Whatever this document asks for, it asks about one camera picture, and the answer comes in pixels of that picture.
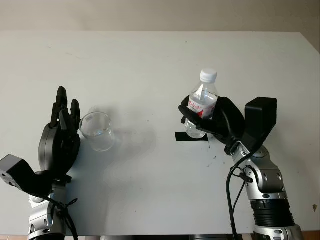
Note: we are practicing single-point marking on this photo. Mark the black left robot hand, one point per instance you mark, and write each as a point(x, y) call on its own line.
point(55, 147)

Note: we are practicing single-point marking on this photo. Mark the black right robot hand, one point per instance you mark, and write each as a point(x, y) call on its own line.
point(230, 122)

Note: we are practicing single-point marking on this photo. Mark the clear plastic water bottle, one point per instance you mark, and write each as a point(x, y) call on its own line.
point(203, 100)

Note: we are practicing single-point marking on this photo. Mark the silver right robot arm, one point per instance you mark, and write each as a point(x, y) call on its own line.
point(270, 190)

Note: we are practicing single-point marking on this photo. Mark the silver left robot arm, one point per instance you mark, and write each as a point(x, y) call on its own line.
point(42, 220)

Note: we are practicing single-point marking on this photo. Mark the clear glass beaker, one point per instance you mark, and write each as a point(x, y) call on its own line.
point(98, 137)

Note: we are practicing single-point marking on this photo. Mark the black tape strip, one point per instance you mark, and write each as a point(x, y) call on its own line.
point(180, 136)

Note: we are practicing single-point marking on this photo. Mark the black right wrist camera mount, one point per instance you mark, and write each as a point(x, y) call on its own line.
point(261, 115)

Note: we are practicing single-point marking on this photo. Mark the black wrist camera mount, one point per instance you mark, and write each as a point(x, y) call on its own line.
point(261, 115)
point(20, 175)

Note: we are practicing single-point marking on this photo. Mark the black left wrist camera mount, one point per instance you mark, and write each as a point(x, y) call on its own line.
point(20, 175)

